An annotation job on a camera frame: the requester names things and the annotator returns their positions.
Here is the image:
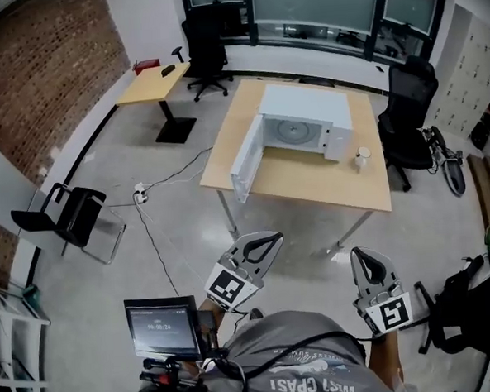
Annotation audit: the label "white shelf unit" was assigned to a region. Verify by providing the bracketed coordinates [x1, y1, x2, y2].
[0, 279, 56, 392]

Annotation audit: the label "black window frame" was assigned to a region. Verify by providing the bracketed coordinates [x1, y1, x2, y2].
[179, 0, 456, 76]

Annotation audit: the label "black camera rig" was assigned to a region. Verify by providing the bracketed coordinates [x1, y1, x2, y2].
[133, 308, 234, 392]

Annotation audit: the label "person's right forearm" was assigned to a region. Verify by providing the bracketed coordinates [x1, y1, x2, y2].
[364, 329, 407, 392]

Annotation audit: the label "small wooden pedestal table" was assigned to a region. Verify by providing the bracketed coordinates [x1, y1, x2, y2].
[113, 61, 200, 149]

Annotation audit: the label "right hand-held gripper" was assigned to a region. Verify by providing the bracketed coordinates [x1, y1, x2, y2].
[349, 243, 416, 337]

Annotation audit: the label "black mesh office chair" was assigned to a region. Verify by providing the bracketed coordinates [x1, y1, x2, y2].
[373, 53, 447, 194]

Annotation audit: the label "white locker cabinet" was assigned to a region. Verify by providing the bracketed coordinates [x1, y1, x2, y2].
[418, 1, 490, 140]

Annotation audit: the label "red box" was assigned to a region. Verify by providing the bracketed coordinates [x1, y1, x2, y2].
[133, 58, 162, 77]

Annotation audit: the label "white power strip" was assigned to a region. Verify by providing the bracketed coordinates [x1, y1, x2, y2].
[132, 180, 151, 205]

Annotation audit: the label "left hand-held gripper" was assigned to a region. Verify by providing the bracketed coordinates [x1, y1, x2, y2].
[200, 229, 289, 313]

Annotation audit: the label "white cup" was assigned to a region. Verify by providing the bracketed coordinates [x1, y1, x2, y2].
[353, 146, 373, 172]

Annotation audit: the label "white microwave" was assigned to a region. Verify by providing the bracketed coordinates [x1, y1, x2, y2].
[224, 79, 359, 205]

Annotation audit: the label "black backpack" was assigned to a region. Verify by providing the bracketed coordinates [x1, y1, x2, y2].
[423, 253, 490, 364]

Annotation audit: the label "small monitor screen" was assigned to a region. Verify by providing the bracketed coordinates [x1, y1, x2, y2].
[123, 294, 203, 364]

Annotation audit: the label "wooden planks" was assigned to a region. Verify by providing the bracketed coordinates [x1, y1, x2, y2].
[465, 152, 490, 237]

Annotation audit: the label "black cantilever chair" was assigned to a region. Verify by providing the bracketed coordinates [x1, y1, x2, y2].
[8, 178, 130, 271]

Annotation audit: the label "large light wooden table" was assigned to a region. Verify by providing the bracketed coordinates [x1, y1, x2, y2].
[193, 70, 396, 265]

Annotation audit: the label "black floor cable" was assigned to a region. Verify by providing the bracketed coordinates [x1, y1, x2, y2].
[131, 189, 182, 300]

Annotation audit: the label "black chair base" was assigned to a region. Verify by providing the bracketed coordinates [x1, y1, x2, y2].
[412, 280, 443, 356]

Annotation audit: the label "person's grey shirt torso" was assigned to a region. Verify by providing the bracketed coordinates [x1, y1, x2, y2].
[197, 303, 402, 392]

